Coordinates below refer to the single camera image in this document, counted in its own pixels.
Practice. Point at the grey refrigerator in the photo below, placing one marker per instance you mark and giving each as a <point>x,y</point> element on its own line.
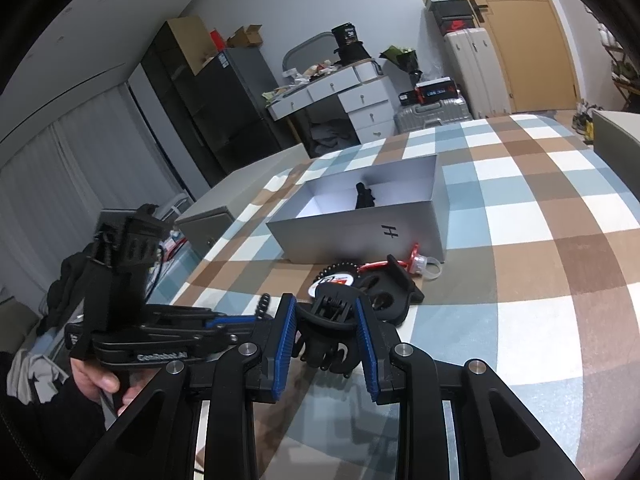
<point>235,105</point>

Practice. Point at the open cardboard box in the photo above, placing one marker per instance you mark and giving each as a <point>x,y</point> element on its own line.
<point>245,36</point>

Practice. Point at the black wardrobe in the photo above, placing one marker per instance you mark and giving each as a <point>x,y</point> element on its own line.
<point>170,90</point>

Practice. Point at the white curtain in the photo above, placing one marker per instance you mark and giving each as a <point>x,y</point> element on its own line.
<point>75,160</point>

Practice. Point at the silver suitcase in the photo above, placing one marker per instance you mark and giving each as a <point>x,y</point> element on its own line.
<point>430,115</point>

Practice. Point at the black shoe box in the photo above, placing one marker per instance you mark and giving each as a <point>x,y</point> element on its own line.
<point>450,22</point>

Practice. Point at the white suitcase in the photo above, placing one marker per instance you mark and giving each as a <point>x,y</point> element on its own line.
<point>475,70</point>

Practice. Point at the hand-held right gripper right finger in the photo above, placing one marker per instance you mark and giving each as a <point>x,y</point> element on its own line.
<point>367,355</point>

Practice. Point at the large black claw hair clip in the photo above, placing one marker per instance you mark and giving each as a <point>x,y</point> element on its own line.
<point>325,310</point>

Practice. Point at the dark clothes pile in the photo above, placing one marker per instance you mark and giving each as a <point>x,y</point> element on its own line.
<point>65,280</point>

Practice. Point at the small black hair clip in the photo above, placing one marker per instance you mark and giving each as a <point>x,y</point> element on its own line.
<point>361,197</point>

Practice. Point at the grey cardboard box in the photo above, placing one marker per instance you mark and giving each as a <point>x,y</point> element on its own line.
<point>350,235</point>

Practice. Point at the dark clothes under desk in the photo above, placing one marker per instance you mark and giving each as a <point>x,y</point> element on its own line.
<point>325,137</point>

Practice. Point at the pile of desk clutter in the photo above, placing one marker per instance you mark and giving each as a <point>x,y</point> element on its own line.
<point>310,77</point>

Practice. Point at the wooden door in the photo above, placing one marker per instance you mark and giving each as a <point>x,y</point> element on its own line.
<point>525,35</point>

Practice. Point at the black round hat boxes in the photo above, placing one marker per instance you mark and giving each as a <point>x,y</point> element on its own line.
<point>350,47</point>

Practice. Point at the white desk with drawers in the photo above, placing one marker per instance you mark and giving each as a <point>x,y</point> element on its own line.
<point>370,110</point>

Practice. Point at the grey low cabinet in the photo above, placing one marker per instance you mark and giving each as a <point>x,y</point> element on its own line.
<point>240,185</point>

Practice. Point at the black and red box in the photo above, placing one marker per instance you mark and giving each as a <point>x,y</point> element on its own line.
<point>437,91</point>

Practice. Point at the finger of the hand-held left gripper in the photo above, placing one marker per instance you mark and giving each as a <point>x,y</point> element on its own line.
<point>232,322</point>
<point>225,341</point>

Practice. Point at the dark wrapped flower bouquet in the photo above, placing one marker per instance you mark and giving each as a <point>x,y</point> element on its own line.
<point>405,57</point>

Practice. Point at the person's left forearm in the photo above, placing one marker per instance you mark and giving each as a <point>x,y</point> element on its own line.
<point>45,435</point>

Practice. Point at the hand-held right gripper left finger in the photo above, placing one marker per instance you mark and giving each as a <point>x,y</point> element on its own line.
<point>282,350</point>

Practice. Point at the black fabric hair accessory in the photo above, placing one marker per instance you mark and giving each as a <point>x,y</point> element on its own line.
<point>395,285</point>

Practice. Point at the grey white garment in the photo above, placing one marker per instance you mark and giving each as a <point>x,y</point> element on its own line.
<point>35,375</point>

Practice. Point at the pale grey cabinet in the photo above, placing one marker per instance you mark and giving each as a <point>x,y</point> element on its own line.
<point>620,130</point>

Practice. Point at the person's left hand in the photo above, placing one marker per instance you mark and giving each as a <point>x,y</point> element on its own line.
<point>95,380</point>

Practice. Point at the wooden shoe rack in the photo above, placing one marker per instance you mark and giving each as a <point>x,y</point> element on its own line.
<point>625,75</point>

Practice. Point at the grey arched mirror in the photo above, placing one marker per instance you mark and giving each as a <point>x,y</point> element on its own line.
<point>305,50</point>

